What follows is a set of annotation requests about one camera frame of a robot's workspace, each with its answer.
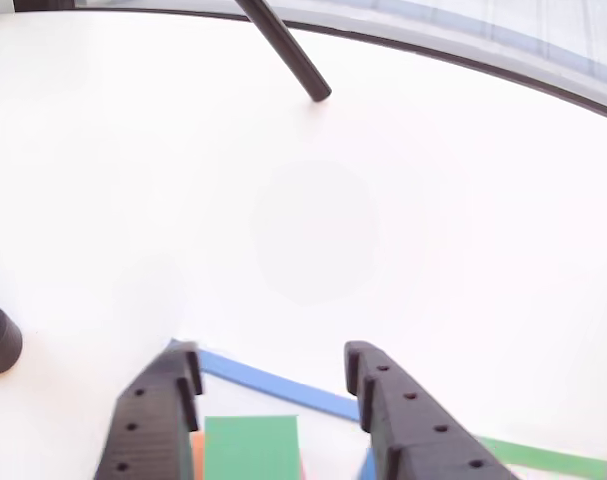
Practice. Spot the green cube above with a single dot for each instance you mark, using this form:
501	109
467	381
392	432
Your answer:
253	447

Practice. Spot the orange block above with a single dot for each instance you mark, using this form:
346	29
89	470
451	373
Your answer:
197	457

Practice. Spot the green square frame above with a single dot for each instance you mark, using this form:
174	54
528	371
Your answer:
543	457

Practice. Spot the black camera tripod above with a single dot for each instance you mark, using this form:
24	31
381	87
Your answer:
288	50

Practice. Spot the blue square frame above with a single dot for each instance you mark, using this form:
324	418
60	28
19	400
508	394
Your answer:
283	387

